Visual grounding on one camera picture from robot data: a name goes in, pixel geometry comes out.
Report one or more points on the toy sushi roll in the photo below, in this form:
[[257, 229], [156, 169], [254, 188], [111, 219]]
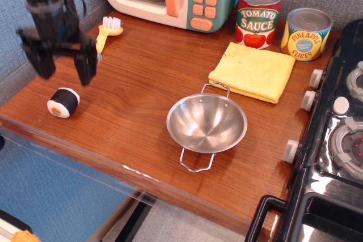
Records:
[[63, 102]]

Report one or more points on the tomato sauce can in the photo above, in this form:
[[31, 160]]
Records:
[[256, 22]]

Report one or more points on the pineapple slices can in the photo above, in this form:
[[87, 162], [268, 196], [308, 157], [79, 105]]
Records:
[[306, 33]]

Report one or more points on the black toy stove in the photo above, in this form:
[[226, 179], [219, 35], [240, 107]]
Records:
[[324, 200]]

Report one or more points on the yellow folded cloth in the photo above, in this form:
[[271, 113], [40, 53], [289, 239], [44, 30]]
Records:
[[256, 73]]

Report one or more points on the small steel wok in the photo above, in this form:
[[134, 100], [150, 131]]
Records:
[[207, 123]]

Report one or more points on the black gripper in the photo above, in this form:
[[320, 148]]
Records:
[[57, 32]]

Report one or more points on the yellow dish brush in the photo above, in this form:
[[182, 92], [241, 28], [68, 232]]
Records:
[[111, 26]]

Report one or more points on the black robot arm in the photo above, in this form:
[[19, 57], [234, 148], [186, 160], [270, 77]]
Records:
[[57, 33]]

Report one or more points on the orange fuzzy object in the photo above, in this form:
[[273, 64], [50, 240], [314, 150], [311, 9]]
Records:
[[24, 236]]

